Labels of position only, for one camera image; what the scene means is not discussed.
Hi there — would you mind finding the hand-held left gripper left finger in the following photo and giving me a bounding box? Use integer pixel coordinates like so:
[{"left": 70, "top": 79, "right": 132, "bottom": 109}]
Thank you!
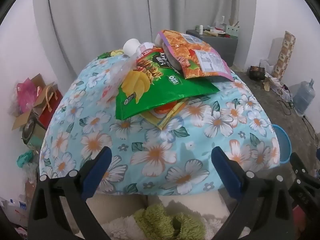
[{"left": 27, "top": 146, "right": 113, "bottom": 240}]

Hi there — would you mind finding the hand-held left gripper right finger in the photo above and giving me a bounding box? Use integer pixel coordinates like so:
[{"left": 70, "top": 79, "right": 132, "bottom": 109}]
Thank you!
[{"left": 211, "top": 147, "right": 294, "bottom": 240}]

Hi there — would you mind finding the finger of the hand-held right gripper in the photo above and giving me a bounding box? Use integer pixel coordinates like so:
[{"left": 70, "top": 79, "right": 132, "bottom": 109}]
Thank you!
[{"left": 289, "top": 152, "right": 320, "bottom": 205}]

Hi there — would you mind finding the blue plastic basin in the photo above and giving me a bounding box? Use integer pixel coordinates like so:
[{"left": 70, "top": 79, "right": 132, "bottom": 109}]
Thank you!
[{"left": 272, "top": 124, "right": 292, "bottom": 165}]

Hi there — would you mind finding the red yellow snack packet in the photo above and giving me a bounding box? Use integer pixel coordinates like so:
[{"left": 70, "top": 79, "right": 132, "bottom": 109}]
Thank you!
[{"left": 140, "top": 97, "right": 190, "bottom": 130}]

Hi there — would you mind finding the green chip bag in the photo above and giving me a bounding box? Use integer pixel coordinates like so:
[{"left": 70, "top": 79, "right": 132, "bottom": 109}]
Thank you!
[{"left": 115, "top": 52, "right": 220, "bottom": 122}]

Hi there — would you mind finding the orange snack bag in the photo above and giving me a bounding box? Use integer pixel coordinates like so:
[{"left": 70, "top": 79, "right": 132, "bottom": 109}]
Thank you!
[{"left": 156, "top": 29, "right": 235, "bottom": 82}]

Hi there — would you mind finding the white plastic bottle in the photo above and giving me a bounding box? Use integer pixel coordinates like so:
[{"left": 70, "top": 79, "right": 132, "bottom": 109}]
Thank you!
[{"left": 123, "top": 38, "right": 160, "bottom": 58}]

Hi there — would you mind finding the blue floral blanket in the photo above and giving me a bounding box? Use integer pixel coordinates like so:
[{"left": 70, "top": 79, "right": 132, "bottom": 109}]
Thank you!
[{"left": 39, "top": 52, "right": 280, "bottom": 197}]

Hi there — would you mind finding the green fluffy cloth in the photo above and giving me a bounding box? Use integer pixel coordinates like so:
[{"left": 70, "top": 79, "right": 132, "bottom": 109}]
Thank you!
[{"left": 134, "top": 204, "right": 207, "bottom": 240}]

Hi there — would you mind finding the teal plastic bag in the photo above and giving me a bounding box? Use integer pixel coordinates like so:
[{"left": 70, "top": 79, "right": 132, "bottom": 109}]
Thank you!
[{"left": 17, "top": 150, "right": 34, "bottom": 167}]

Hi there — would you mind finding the red gift bag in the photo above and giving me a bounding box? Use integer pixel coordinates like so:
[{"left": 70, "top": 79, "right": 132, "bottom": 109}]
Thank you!
[{"left": 37, "top": 81, "right": 64, "bottom": 130}]

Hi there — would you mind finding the metal pot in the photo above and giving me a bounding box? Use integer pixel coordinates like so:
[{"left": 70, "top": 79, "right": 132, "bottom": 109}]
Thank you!
[{"left": 22, "top": 118, "right": 36, "bottom": 144}]

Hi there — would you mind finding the blue water jug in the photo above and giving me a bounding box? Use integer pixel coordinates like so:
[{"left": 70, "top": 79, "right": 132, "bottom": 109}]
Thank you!
[{"left": 292, "top": 79, "right": 315, "bottom": 115}]

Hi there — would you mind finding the white plastic bag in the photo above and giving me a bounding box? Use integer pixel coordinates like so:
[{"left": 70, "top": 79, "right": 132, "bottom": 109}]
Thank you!
[{"left": 0, "top": 197, "right": 28, "bottom": 228}]

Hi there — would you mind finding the cardboard box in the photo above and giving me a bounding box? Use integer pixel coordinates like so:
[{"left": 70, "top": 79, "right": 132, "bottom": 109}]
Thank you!
[{"left": 11, "top": 74, "right": 50, "bottom": 145}]

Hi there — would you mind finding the black box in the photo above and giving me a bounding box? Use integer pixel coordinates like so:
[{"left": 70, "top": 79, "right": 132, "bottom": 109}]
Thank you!
[{"left": 249, "top": 66, "right": 265, "bottom": 80}]

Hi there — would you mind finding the pink plastic bag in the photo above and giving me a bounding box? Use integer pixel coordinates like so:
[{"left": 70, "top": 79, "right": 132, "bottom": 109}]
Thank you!
[{"left": 15, "top": 78, "right": 38, "bottom": 113}]

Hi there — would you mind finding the grey cabinet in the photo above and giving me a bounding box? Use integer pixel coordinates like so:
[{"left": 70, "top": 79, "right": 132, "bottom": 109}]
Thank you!
[{"left": 186, "top": 29, "right": 239, "bottom": 65}]

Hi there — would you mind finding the patterned cardboard tube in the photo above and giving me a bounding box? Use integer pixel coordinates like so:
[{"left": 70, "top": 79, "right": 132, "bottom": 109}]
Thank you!
[{"left": 271, "top": 31, "right": 296, "bottom": 80}]

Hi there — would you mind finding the green storage basket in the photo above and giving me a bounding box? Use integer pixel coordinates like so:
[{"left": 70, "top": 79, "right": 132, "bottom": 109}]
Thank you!
[{"left": 226, "top": 23, "right": 240, "bottom": 40}]

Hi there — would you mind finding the grey curtain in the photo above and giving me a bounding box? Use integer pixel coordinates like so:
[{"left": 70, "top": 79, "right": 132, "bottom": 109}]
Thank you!
[{"left": 32, "top": 0, "right": 258, "bottom": 73}]

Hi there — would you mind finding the black cable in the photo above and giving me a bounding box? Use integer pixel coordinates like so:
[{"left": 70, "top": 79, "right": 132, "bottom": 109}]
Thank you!
[{"left": 302, "top": 115, "right": 318, "bottom": 142}]

